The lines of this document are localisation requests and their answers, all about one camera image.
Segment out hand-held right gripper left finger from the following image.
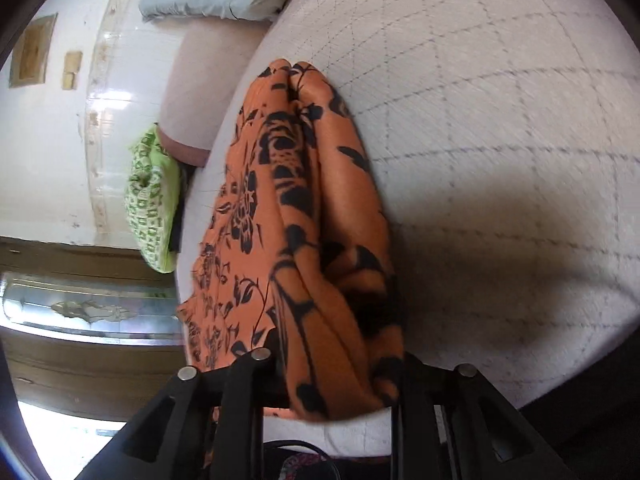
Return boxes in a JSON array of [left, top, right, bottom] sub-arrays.
[[75, 348, 282, 480]]

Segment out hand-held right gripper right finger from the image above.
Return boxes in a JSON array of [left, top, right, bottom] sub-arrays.
[[389, 354, 572, 480]]

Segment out orange floral long-sleeve shirt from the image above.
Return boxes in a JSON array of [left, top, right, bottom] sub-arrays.
[[176, 59, 406, 422]]

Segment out wooden door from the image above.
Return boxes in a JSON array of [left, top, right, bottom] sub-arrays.
[[0, 234, 187, 418]]

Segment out leaded glass door panel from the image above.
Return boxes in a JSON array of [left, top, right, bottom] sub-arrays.
[[0, 270, 185, 347]]

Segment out green checkered pillow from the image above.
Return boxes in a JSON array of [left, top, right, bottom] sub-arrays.
[[124, 125, 183, 275]]

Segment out quilted pink mattress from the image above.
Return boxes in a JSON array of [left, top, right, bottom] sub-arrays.
[[172, 0, 640, 458]]

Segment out pink bolster cushion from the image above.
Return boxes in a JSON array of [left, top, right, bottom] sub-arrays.
[[156, 17, 273, 167]]

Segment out black cable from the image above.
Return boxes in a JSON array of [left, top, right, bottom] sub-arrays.
[[264, 439, 343, 480]]

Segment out double wall light switch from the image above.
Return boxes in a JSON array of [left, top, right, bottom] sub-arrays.
[[61, 50, 84, 91]]

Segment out framed wall panel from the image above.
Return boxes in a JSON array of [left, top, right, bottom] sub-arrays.
[[8, 12, 59, 88]]

